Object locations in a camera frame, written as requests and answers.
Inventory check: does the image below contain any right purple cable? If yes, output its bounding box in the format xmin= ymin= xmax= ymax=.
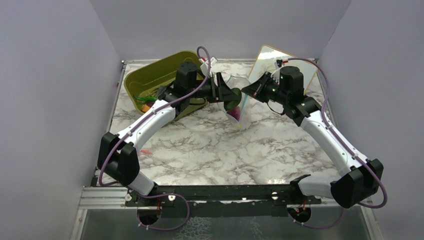
xmin=286 ymin=57 xmax=388 ymax=210

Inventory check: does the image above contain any clear zip top bag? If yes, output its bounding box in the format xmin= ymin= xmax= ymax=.
xmin=217 ymin=75 xmax=251 ymax=130

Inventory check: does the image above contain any purple cable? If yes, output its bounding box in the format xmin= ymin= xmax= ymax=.
xmin=286 ymin=57 xmax=388 ymax=210
xmin=97 ymin=45 xmax=213 ymax=187

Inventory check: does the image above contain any orange squash slice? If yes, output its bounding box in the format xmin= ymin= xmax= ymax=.
xmin=141 ymin=104 xmax=151 ymax=113

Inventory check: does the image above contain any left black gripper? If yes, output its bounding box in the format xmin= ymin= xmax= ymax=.
xmin=187 ymin=72 xmax=238 ymax=103

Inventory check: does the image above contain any green chili pepper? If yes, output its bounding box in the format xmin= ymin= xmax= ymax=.
xmin=133 ymin=95 xmax=158 ymax=102

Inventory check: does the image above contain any dark green avocado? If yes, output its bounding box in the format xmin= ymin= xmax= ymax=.
xmin=223 ymin=96 xmax=241 ymax=112

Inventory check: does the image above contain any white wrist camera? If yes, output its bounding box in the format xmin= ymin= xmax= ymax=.
xmin=271 ymin=58 xmax=289 ymax=80
xmin=199 ymin=56 xmax=218 ymax=75

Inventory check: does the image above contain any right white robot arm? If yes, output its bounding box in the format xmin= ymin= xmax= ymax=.
xmin=241 ymin=66 xmax=384 ymax=209

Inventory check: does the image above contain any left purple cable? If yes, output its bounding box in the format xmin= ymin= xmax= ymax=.
xmin=97 ymin=45 xmax=213 ymax=187

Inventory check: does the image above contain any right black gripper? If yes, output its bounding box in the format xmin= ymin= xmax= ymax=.
xmin=241 ymin=72 xmax=289 ymax=106

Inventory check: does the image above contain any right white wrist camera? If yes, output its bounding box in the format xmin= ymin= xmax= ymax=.
xmin=271 ymin=58 xmax=289 ymax=80

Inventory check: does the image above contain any olive green plastic bin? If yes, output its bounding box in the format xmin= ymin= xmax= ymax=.
xmin=123 ymin=50 xmax=202 ymax=115

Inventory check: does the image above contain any wood framed whiteboard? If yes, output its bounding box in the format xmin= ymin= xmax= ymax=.
xmin=248 ymin=45 xmax=318 ymax=94

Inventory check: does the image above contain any purple red onion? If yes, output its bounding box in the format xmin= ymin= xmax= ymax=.
xmin=227 ymin=106 xmax=241 ymax=121

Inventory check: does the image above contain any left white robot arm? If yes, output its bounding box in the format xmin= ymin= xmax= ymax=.
xmin=97 ymin=61 xmax=242 ymax=206

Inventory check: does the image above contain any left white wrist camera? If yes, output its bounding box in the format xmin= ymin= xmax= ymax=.
xmin=199 ymin=56 xmax=218 ymax=75

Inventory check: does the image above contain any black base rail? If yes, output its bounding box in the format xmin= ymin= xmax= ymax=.
xmin=79 ymin=177 xmax=345 ymax=220

